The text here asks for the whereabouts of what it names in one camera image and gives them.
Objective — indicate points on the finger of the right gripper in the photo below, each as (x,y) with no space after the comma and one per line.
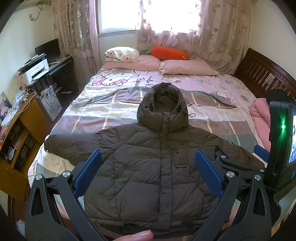
(261,152)
(221,156)

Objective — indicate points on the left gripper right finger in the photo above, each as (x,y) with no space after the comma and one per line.
(243,210)

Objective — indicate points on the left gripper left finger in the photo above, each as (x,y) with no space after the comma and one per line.
(43,218)

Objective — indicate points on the olive hooded puffer jacket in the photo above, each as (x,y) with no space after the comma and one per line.
(148,179)

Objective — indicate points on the left hand thumb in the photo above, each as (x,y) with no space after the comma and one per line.
(146,235)

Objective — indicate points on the folded pink blanket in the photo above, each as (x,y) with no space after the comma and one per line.
(260,114)

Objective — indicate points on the dark wooden headboard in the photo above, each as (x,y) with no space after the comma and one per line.
(260,74)

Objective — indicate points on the brown wooden cabinet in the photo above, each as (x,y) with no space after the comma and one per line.
(20,142)

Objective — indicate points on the pink pillow right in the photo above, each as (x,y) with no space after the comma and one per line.
(187,67)

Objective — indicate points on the pink pillow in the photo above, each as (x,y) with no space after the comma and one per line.
(187,67)
(145,62)

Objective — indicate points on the white desktop computer case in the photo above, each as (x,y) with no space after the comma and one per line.
(49,103)

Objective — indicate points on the orange carrot plush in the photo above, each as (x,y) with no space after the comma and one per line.
(166,53)

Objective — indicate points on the pink pillow left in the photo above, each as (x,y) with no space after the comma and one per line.
(145,62)

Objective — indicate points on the pink floral curtain right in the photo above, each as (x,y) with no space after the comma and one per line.
(216,31)

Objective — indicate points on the pink floral curtain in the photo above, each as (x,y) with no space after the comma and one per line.
(75,25)
(216,31)

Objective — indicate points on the black computer desk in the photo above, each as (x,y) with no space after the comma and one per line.
(62,78)

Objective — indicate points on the pink cartoon bed sheet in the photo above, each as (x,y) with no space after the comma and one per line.
(229,87)

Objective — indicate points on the floral white pillow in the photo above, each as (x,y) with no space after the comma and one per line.
(122,54)

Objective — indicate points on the white printer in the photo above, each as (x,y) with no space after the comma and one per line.
(33,69)

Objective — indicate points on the black computer monitor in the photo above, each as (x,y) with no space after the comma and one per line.
(51,49)

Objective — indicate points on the window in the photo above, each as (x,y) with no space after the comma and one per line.
(120,15)

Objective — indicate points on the pink floral curtain left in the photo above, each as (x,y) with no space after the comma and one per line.
(75,25)

